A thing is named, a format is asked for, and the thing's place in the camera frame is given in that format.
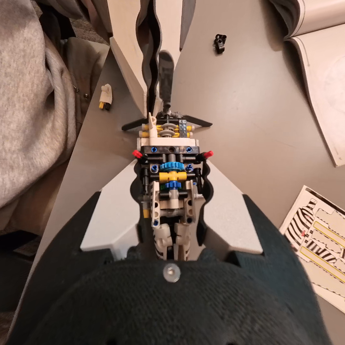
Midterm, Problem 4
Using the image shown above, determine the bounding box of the black lego connector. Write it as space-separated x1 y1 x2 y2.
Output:
214 34 227 54

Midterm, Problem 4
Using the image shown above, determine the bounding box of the small white lego assembly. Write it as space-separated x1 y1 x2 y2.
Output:
98 84 113 111

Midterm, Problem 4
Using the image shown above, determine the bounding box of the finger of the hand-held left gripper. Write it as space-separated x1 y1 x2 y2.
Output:
179 0 197 52
107 0 162 117

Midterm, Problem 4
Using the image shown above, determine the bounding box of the zebra-striped lego helicopter model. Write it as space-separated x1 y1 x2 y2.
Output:
121 50 214 260

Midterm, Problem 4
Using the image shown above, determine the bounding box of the person's grey hoodie torso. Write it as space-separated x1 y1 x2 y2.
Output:
0 0 77 208

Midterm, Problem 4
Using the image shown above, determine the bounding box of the white instruction booklet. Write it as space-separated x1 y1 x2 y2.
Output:
265 0 345 167

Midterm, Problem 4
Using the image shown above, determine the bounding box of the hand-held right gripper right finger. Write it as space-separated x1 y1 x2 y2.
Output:
196 159 263 256

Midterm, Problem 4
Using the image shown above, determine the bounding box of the zebra-print sticker sheet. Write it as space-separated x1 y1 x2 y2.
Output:
279 185 345 314

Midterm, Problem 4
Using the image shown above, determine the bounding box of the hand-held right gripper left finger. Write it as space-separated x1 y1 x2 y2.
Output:
80 160 147 260

